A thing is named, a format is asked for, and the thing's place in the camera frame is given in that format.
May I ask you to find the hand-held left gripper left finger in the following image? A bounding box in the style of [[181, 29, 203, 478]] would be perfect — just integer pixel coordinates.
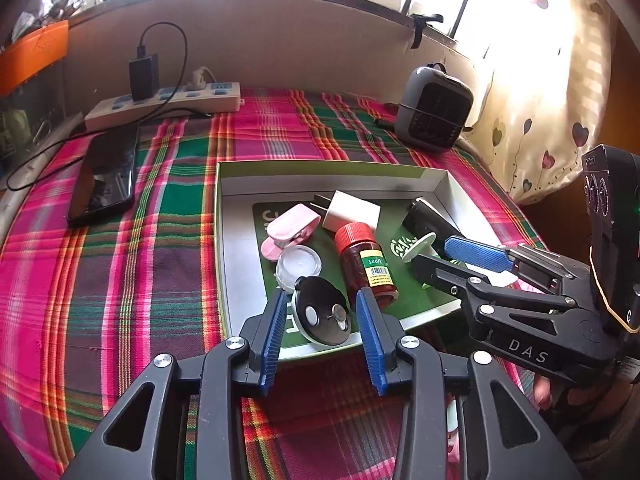
[[60, 289, 290, 480]]

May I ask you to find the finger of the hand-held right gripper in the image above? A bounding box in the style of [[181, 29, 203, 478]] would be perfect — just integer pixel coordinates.
[[444, 235, 592, 292], [411, 254, 577, 312]]

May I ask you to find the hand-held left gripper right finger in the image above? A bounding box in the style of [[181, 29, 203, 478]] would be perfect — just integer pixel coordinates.
[[355, 287, 583, 480]]

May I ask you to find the black round disc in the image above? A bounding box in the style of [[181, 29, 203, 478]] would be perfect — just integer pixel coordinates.
[[290, 276, 363, 350]]

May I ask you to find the red pill bottle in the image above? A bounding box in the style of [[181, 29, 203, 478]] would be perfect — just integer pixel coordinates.
[[334, 223, 399, 311]]

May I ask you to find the clear small round container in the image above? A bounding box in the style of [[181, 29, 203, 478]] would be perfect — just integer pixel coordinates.
[[275, 246, 322, 291]]

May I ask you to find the white shallow cardboard box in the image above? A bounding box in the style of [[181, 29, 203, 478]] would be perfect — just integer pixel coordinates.
[[214, 160, 506, 363]]

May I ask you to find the white charger plug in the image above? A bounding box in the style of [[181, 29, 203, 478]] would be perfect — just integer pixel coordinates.
[[311, 190, 382, 235]]

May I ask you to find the person's right hand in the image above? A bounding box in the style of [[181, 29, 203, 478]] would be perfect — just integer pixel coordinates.
[[531, 374, 601, 411]]

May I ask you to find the pink plastic clip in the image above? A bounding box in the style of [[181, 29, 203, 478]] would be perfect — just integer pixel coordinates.
[[261, 204, 321, 262]]

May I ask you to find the plaid blanket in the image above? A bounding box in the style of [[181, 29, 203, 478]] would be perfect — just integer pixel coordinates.
[[0, 87, 551, 480]]

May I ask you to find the grey portable heater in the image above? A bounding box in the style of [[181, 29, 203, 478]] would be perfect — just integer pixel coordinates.
[[395, 63, 475, 153]]

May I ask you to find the heart print curtain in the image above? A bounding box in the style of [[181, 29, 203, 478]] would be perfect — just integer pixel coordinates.
[[470, 0, 621, 206]]

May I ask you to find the black hook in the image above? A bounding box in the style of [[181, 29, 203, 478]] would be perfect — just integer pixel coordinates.
[[410, 12, 444, 50]]

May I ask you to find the black smartphone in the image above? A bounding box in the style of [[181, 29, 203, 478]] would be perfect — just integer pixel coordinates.
[[66, 125, 141, 227]]

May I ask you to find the beige power strip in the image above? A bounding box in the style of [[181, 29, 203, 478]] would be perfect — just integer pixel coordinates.
[[84, 81, 246, 133]]

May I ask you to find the black power adapter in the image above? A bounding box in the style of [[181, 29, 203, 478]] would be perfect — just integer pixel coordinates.
[[129, 52, 161, 102]]

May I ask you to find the orange box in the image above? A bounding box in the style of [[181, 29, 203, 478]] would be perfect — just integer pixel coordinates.
[[0, 20, 71, 131]]

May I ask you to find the household clutter pile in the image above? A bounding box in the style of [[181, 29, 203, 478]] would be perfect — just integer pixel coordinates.
[[10, 0, 86, 41]]

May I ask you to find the black charging cable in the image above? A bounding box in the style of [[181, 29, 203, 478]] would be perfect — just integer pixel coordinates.
[[5, 22, 188, 193]]

